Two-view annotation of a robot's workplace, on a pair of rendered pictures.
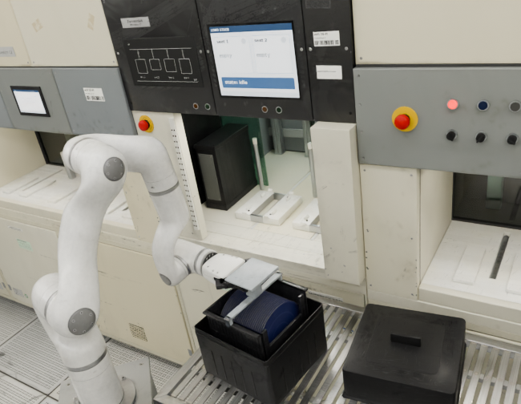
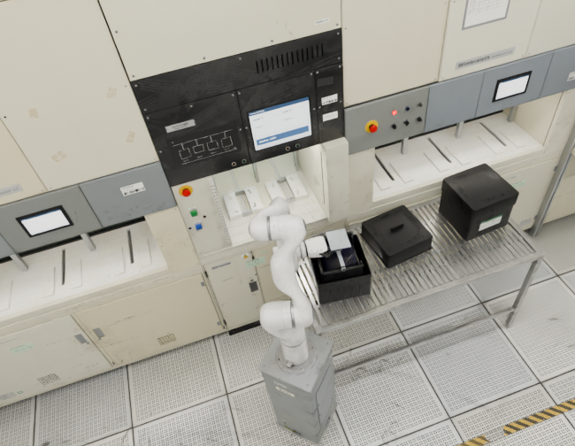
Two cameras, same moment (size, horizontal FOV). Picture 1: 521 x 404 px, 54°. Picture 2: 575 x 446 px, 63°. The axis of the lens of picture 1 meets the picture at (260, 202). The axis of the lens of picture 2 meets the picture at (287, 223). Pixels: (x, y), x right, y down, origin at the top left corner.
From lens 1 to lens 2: 1.63 m
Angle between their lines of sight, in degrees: 41
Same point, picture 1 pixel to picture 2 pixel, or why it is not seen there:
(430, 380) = (421, 236)
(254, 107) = (279, 149)
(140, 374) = not seen: hidden behind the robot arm
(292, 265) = not seen: hidden behind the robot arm
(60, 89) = (89, 198)
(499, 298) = (405, 188)
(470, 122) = (401, 117)
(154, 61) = (197, 147)
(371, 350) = (389, 241)
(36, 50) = (56, 176)
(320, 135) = (331, 150)
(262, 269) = (340, 234)
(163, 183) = not seen: hidden behind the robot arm
